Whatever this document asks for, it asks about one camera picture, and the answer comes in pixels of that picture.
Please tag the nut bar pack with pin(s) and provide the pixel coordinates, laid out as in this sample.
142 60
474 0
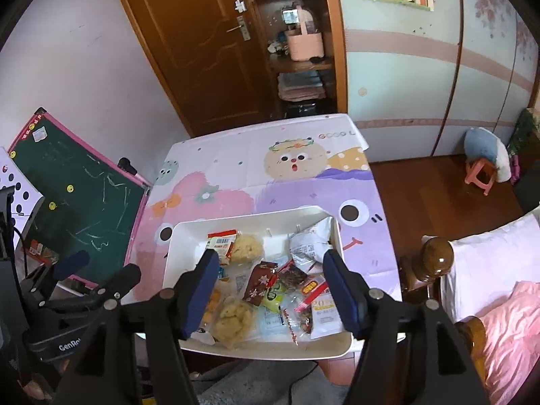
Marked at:
291 276
297 316

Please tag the cartoon printed tablecloth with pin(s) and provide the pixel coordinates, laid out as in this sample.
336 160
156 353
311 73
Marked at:
317 161

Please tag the wooden bedpost knob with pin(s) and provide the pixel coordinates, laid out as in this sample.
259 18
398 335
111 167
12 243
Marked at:
437 257

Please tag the pink quilt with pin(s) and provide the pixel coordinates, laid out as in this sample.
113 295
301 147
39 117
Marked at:
512 342

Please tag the orange white snack packet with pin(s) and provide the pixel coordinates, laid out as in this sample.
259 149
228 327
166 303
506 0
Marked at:
222 242

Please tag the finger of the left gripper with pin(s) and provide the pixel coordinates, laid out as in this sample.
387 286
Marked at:
47 275
118 285

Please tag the dark brown snack packet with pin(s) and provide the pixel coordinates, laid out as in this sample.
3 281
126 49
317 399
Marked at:
260 279

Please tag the pastel wardrobe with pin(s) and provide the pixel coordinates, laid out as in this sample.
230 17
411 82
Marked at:
418 79

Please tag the silver white snack bag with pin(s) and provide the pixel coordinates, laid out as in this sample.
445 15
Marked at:
308 247

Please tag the yellow cake pack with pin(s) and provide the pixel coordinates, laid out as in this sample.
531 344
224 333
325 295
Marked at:
246 248
235 322

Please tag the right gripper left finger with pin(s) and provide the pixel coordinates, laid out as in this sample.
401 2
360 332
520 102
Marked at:
187 300

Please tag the large clear blue snack bag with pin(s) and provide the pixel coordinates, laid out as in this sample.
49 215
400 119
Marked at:
269 318

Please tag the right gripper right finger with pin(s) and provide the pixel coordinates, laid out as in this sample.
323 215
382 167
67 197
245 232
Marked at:
351 294

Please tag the white plastic tray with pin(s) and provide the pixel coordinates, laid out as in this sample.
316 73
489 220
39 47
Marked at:
274 229

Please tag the pink plastic stool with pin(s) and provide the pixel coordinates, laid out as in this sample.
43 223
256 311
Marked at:
480 173

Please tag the orange pastry pack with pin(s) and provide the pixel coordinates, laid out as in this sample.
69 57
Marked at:
212 305

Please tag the brown wooden door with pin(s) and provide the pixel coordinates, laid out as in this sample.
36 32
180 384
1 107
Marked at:
209 58

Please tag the beige wafer biscuit pack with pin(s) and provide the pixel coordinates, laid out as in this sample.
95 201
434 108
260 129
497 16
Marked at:
325 318

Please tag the white pillow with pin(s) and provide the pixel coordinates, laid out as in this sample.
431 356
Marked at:
487 266

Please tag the wooden shelf unit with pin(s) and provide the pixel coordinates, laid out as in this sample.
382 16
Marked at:
270 26

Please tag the green chalkboard pink frame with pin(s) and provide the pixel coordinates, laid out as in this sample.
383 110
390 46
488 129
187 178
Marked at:
89 203

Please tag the pink basket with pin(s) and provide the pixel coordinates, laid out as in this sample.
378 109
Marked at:
305 41

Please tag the folded towels stack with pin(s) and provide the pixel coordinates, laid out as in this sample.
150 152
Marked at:
301 86

